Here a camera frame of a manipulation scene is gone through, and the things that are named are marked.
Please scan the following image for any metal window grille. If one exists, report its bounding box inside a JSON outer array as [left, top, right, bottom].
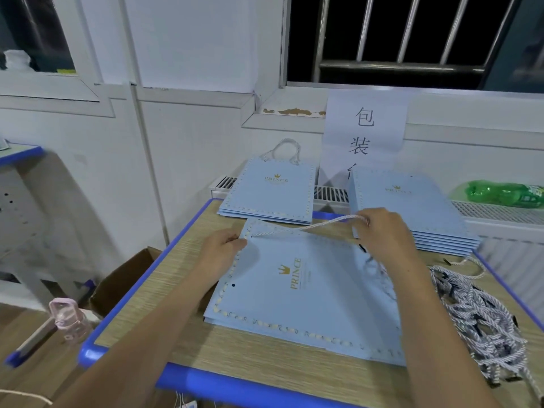
[[287, 0, 521, 87]]

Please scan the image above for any white black-tipped rope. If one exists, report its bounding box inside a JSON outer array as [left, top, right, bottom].
[[259, 138, 304, 165], [299, 213, 368, 230]]

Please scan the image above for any person's left hand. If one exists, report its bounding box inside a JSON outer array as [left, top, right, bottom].
[[191, 229, 249, 286]]

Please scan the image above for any small white container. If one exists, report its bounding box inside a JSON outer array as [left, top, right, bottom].
[[4, 49, 36, 73]]

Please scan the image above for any pink water bottle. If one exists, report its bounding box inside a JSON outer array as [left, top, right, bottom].
[[48, 297, 91, 346]]

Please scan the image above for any white cable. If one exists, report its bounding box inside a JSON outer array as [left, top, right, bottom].
[[0, 388, 54, 405]]

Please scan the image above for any white paper sign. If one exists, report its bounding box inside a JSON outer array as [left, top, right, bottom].
[[321, 87, 409, 179]]

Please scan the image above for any person's right hand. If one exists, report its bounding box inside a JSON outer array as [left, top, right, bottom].
[[352, 208, 423, 270]]

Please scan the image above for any person's right forearm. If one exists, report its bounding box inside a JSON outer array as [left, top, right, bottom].
[[391, 254, 503, 408]]

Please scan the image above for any grey metal desk blue edge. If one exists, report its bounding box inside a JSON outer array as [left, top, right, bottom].
[[0, 144, 96, 367]]

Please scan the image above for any white framed window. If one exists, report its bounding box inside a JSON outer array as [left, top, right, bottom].
[[0, 0, 116, 117]]

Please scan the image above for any person's left forearm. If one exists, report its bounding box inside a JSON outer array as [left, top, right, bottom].
[[55, 271, 214, 408]]

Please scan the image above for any stack of finished bags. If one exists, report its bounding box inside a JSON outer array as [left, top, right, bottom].
[[204, 218, 407, 366]]

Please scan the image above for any brown cardboard box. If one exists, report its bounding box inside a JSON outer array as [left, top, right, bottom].
[[89, 246, 163, 318]]

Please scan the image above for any pile of white twisted ropes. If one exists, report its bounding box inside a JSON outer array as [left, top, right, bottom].
[[429, 254, 544, 398]]

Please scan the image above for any green plastic bottle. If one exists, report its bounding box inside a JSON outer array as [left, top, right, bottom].
[[465, 180, 544, 208]]

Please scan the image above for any stack of blue paper bags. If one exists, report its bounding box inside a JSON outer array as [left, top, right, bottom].
[[350, 168, 481, 257]]

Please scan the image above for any blue-edged wooden desk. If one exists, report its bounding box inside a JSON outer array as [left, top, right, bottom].
[[78, 198, 544, 408]]

